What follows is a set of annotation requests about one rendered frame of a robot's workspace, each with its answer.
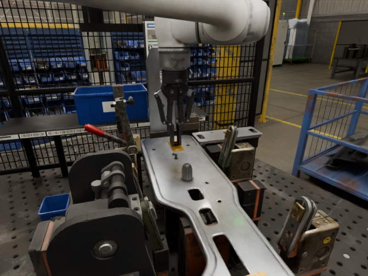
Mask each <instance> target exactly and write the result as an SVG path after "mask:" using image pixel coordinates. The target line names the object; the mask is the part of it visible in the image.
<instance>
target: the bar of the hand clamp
mask: <svg viewBox="0 0 368 276"><path fill-rule="evenodd" d="M128 99H129V100H128V101H126V100H123V97H120V98H115V102H113V104H110V105H111V108H112V107H114V108H117V110H118V113H119V117H120V121H121V123H122V127H123V130H124V134H125V138H126V141H127V144H128V147H129V146H132V145H135V141H134V138H133V134H132V131H131V127H130V123H129V119H128V115H127V111H126V109H125V106H127V104H130V106H134V100H133V97H131V96H130V97H129V98H128Z"/></svg>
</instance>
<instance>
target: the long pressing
mask: <svg viewBox="0 0 368 276"><path fill-rule="evenodd" d="M169 140H170V137H169V136H168V137H159V138H153V139H141V140H140V144H141V154H142V157H143V161H144V164H145V168H146V171H147V175H148V179H149V182H150V185H151V189H152V193H153V196H154V200H155V203H156V204H157V205H158V206H159V207H161V208H164V209H167V210H169V211H172V212H175V213H177V214H180V215H182V216H184V217H185V218H186V219H187V220H188V222H189V224H190V226H191V229H192V231H193V233H194V235H195V238H196V240H197V242H198V245H199V247H200V249H201V251H202V254H203V256H204V258H205V262H206V266H205V269H204V271H203V273H202V275H201V276H231V274H230V272H229V270H228V268H227V266H226V264H225V262H224V260H223V258H222V256H221V254H220V252H219V251H218V249H217V247H216V245H215V243H214V241H213V238H214V237H216V236H220V235H224V236H226V237H227V239H228V241H229V242H230V244H231V246H232V248H233V249H234V251H235V253H236V254H237V256H238V258H239V259H240V261H241V263H242V264H243V266H244V268H245V270H246V271H247V273H248V275H250V274H254V273H257V272H261V271H263V272H265V273H266V274H267V275H268V276H295V275H294V274H293V272H292V271H291V269H290V268H289V267H288V266H287V264H286V263H285V262H284V261H283V259H282V258H281V257H280V256H279V254H278V253H277V252H276V250H275V249H274V248H273V247H272V245H271V244H270V243H269V241H268V240H267V239H266V237H265V236H264V235H263V234H262V232H261V231H260V230H259V229H258V227H257V226H256V225H255V224H254V222H253V221H252V219H251V218H250V217H249V216H248V214H247V213H246V212H245V211H244V209H243V208H242V207H241V205H240V203H239V197H238V190H237V188H236V187H235V185H234V184H233V183H232V182H231V181H230V180H229V178H228V177H227V176H226V175H225V174H224V173H223V171H222V170H221V169H220V168H219V167H218V166H217V164H216V163H215V162H214V161H213V160H212V159H211V157H210V156H209V155H208V154H207V153H206V151H205V150H204V149H203V148H202V146H201V145H200V144H199V143H198V142H197V141H196V139H195V138H194V137H193V136H190V135H181V145H182V146H183V148H184V149H185V150H184V151H177V152H173V151H172V149H171V147H170V145H169V144H168V141H169ZM187 145H189V146H187ZM153 149H155V150H153ZM173 153H175V154H177V158H178V159H174V158H175V156H174V155H172V154H173ZM185 163H189V164H190V165H191V166H192V170H193V176H192V178H193V179H192V180H191V181H183V180H182V179H181V170H182V166H183V165H184V164H185ZM206 182H208V183H206ZM192 189H198V190H199V191H200V193H201V195H202V196H203V199H202V200H192V198H191V196H190V194H189V192H188V191H189V190H192ZM218 200H220V201H221V202H220V203H219V202H218ZM205 209H209V210H211V212H212V214H213V215H214V217H215V219H216V221H217V224H216V225H212V226H207V225H206V224H205V223H204V221H203V219H202V217H201V215H200V214H199V211H201V210H205Z"/></svg>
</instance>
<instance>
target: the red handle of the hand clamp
mask: <svg viewBox="0 0 368 276"><path fill-rule="evenodd" d="M84 128H85V131H87V132H90V133H92V134H94V135H97V136H99V137H104V138H106V139H108V140H111V141H113V142H115V143H118V144H120V145H122V146H125V147H127V148H128V144H127V142H126V141H124V140H122V139H120V138H118V137H115V136H113V135H111V134H109V133H106V132H105V131H104V130H102V129H100V128H97V127H95V126H93V125H91V124H87V125H85V126H84Z"/></svg>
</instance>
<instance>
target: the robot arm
mask: <svg viewBox="0 0 368 276"><path fill-rule="evenodd" d="M18 1H44V2H58V3H68V4H75V5H82V6H86V7H92V8H99V9H104V10H111V11H115V12H122V13H129V14H137V15H145V16H154V29H155V34H156V38H157V42H158V47H159V48H158V54H159V67H160V68H163V69H162V86H161V88H160V91H158V92H154V93H153V96H154V97H155V98H156V100H157V105H158V110H159V115H160V120H161V122H162V123H163V124H166V125H167V133H168V135H170V144H171V145H172V146H174V125H173V123H172V118H173V104H174V101H175V100H176V101H177V109H178V117H179V122H176V131H177V141H178V143H179V145H181V134H183V133H184V125H185V123H186V122H189V120H190V117H191V110H192V105H193V99H194V97H195V95H196V92H195V91H194V90H191V89H189V86H188V84H187V72H188V69H186V68H189V67H190V51H191V49H190V47H191V44H201V43H203V44H211V45H222V46H232V45H246V44H250V43H253V42H256V41H259V40H260V39H261V38H262V37H263V36H264V35H265V34H266V33H267V31H268V26H269V20H270V9H269V7H268V6H267V4H266V3H265V2H264V1H262V0H18ZM162 94H164V96H165V97H166V98H167V103H168V104H167V117H166V119H165V114H164V109H163V104H162V101H161V98H162ZM186 94H187V95H188V98H187V103H186V109H185V116H184V115H183V98H184V96H185V95H186Z"/></svg>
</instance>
